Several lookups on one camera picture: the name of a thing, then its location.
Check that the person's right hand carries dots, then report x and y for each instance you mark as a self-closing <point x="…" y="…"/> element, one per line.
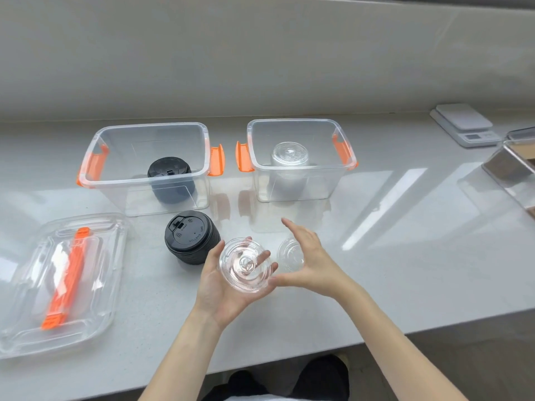
<point x="317" y="269"/>

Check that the person's left hand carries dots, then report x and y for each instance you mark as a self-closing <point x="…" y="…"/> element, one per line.
<point x="213" y="294"/>

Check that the person's right thumb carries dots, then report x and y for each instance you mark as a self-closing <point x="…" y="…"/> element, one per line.
<point x="286" y="279"/>

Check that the person's left thumb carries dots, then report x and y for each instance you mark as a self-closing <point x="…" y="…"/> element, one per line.
<point x="214" y="256"/>

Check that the clear dome cup lids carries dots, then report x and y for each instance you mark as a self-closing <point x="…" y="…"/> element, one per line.
<point x="238" y="273"/>

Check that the person's left forearm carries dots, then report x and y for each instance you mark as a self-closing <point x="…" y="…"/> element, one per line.
<point x="184" y="354"/>

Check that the person's right forearm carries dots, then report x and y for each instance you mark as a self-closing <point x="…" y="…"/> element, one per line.
<point x="393" y="350"/>

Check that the clear flat cup lid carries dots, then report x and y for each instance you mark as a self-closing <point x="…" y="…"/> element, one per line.
<point x="290" y="256"/>

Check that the stack of black cup lids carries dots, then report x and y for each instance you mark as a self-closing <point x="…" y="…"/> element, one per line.
<point x="190" y="238"/>
<point x="169" y="173"/>

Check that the person's black trousers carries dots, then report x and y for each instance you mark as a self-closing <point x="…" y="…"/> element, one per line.
<point x="322" y="377"/>

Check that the clear storage bin orange latches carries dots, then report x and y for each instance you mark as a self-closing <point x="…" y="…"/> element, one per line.
<point x="322" y="179"/>
<point x="125" y="141"/>

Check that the person's white shirt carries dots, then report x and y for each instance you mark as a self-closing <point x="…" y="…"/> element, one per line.
<point x="263" y="398"/>

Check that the stack of clear cup lids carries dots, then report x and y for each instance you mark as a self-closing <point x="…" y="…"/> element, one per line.
<point x="289" y="154"/>

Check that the white kitchen scale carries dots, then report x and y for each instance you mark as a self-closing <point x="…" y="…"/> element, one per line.
<point x="462" y="118"/>

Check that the clear rectangular container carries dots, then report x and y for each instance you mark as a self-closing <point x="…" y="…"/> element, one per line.
<point x="512" y="171"/>

